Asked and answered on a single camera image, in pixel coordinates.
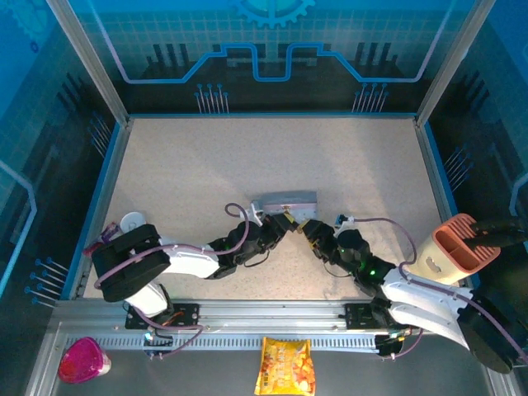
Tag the black utensil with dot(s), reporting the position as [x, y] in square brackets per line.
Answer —
[501, 233]

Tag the pink lidded cup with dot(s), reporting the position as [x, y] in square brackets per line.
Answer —
[80, 359]

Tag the beige and salmon holder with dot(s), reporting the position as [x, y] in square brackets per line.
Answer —
[441, 260]

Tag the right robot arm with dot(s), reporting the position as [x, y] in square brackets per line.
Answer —
[425, 305]

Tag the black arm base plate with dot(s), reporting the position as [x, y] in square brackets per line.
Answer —
[359, 315]
[185, 317]

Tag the aluminium table edge rail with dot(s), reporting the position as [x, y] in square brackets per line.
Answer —
[113, 173]
[432, 165]

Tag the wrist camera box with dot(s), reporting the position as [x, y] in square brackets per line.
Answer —
[255, 211]
[344, 221]

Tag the small circuit board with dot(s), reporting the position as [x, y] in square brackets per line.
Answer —
[150, 336]
[392, 339]

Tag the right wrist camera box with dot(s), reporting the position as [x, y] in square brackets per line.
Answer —
[344, 221]

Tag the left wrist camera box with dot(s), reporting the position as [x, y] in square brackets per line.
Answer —
[255, 211]

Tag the yellow snack bag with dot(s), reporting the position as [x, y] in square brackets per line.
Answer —
[285, 367]

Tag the aluminium mounting beam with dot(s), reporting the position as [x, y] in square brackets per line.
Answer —
[272, 315]

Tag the aluminium frame post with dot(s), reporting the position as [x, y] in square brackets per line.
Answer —
[453, 62]
[88, 62]

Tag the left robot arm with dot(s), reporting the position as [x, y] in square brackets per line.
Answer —
[189, 260]

